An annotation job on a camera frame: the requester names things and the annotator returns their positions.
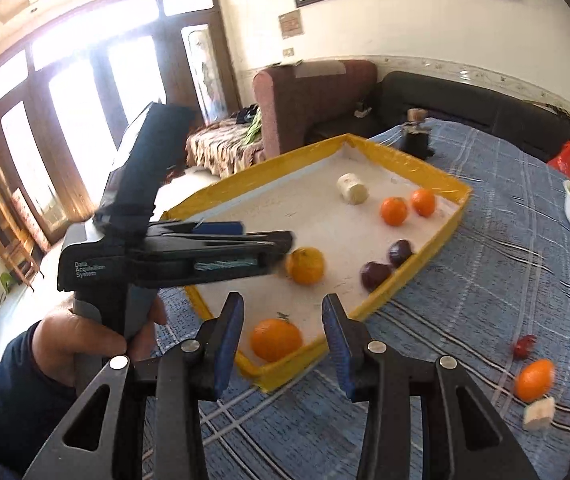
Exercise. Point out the small dark object on table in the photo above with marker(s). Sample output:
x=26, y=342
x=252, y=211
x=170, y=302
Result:
x=416, y=135

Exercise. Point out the white fruit chunk on table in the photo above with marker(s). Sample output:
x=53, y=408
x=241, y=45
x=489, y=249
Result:
x=539, y=414

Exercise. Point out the yellow-rimmed white tray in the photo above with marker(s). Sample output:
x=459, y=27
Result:
x=298, y=192

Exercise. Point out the wooden glass door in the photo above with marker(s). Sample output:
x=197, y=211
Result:
x=69, y=90

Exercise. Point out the small red fruit on table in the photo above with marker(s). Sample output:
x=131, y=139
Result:
x=523, y=347

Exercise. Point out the dark plum right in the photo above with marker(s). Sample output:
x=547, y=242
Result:
x=399, y=252

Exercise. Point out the white cylindrical fruit piece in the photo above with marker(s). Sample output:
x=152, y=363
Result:
x=352, y=190

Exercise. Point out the patterned couch cover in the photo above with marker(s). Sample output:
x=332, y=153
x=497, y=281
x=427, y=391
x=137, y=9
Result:
x=225, y=148

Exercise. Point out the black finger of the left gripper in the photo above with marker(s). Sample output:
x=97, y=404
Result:
x=196, y=230
x=189, y=259

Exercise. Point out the black leather sofa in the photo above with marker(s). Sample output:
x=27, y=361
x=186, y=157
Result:
x=537, y=129

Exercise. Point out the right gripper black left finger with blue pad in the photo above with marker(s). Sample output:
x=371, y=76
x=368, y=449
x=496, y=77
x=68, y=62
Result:
x=102, y=435

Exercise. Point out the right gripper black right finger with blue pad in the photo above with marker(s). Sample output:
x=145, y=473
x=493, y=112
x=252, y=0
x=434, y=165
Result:
x=463, y=437

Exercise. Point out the maroon armchair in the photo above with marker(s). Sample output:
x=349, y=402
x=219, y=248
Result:
x=295, y=97

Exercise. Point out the person's left hand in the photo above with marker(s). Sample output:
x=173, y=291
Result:
x=59, y=337

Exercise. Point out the small wall plaque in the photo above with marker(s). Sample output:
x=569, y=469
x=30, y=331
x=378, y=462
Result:
x=290, y=24

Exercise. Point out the dark blue sleeve forearm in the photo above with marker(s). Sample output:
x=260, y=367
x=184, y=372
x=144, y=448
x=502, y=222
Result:
x=31, y=405

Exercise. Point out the blue plaid tablecloth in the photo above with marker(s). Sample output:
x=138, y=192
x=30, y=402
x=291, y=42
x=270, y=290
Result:
x=504, y=274

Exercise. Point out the orange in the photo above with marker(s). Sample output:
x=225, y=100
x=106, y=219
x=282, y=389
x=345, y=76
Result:
x=534, y=381
x=393, y=210
x=275, y=338
x=305, y=266
x=424, y=202

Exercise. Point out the dark plum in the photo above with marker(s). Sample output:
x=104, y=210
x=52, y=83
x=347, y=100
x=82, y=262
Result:
x=399, y=252
x=374, y=273

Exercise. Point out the orange on table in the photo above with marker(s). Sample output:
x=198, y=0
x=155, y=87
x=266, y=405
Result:
x=534, y=381

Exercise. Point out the dark plum left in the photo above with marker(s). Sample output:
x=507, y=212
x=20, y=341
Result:
x=374, y=273

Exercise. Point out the orange in tray front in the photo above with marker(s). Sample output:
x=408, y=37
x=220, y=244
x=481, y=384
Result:
x=275, y=338

